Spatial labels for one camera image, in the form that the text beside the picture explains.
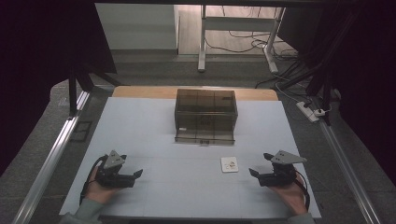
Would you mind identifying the white plug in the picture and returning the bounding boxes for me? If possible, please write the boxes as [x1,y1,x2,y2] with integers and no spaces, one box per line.
[313,106,332,118]

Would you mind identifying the person's right hand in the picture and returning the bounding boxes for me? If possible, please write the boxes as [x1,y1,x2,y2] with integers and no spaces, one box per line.
[268,173,309,216]

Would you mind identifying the white power strip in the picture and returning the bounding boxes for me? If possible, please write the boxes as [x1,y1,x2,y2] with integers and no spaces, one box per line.
[295,101,320,123]

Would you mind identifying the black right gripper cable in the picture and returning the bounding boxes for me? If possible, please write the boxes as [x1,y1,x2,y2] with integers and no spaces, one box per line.
[293,169,312,213]

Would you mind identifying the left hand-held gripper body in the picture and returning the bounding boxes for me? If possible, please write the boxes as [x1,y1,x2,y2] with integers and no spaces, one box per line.
[94,149,136,189]

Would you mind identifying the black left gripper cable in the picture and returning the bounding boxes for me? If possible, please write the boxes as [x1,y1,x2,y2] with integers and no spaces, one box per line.
[79,154,108,207]

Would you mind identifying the white floor cable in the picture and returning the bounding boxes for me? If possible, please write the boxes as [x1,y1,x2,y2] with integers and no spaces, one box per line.
[274,81,303,105]

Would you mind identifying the thick black floor cable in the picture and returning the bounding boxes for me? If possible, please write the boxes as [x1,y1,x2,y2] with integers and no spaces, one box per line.
[254,59,312,91]

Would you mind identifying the dark curtain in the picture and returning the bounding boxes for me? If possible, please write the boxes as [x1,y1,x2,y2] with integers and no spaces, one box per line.
[0,0,119,177]
[276,0,396,188]

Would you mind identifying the aluminium rail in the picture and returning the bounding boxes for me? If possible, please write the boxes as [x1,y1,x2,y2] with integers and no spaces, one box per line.
[311,96,383,224]
[11,90,92,224]

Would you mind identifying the black rectangular floor frame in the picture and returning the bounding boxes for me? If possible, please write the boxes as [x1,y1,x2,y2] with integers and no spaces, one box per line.
[69,119,93,143]

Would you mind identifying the person's left hand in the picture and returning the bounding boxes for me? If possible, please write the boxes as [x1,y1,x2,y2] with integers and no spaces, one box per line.
[84,166,121,205]

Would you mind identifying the smoky transparent drawer box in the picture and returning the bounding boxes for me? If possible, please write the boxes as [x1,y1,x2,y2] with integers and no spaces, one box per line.
[174,88,239,147]

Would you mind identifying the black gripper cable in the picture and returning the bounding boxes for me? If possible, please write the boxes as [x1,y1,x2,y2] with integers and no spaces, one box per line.
[293,169,312,213]
[79,154,108,207]

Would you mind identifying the small white square card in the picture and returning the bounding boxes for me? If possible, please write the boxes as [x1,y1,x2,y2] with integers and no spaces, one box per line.
[220,156,240,174]

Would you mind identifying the white desk frame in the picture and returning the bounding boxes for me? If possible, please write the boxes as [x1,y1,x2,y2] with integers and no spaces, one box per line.
[197,4,287,75]

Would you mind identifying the white table mat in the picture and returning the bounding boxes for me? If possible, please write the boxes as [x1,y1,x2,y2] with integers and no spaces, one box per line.
[59,96,322,219]

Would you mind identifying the black metal stand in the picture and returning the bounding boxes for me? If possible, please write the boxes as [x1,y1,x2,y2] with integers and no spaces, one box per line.
[276,12,362,126]
[67,60,123,119]

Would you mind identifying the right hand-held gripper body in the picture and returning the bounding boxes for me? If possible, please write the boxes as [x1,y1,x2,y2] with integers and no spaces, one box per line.
[258,149,308,188]

